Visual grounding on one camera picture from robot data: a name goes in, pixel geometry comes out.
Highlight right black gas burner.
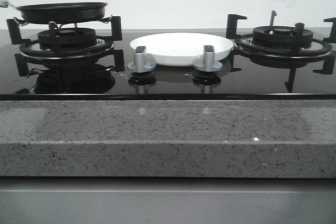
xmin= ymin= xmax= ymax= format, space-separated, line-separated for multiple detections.
xmin=252 ymin=25 xmax=314 ymax=49

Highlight black frying pan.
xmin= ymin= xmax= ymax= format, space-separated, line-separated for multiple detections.
xmin=1 ymin=0 xmax=108 ymax=24

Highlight right black pan support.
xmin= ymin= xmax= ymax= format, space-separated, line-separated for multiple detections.
xmin=226 ymin=10 xmax=335 ymax=92

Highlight silver stove knob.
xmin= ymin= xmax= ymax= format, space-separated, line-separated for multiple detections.
xmin=127 ymin=46 xmax=156 ymax=73
xmin=193 ymin=45 xmax=223 ymax=72

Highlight black gas burner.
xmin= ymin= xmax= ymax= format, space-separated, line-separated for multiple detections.
xmin=38 ymin=28 xmax=97 ymax=50
xmin=252 ymin=25 xmax=314 ymax=49

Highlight right silver stove knob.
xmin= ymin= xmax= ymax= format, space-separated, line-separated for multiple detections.
xmin=193 ymin=45 xmax=223 ymax=72

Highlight black glass cooktop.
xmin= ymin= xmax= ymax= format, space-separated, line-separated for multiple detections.
xmin=1 ymin=30 xmax=335 ymax=101

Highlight grey cabinet front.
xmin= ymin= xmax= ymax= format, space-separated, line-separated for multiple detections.
xmin=1 ymin=178 xmax=335 ymax=223

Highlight left black gas burner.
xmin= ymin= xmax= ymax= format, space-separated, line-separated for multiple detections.
xmin=38 ymin=28 xmax=97 ymax=50

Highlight black pan support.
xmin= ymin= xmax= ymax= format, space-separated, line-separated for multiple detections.
xmin=226 ymin=10 xmax=335 ymax=92
xmin=7 ymin=16 xmax=122 ymax=76

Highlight left black pan support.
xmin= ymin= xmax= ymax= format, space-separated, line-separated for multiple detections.
xmin=7 ymin=16 xmax=122 ymax=76

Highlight left silver stove knob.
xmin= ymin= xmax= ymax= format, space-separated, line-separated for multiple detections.
xmin=127 ymin=46 xmax=156 ymax=73

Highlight white round plate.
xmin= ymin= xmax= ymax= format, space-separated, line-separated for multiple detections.
xmin=130 ymin=33 xmax=234 ymax=67

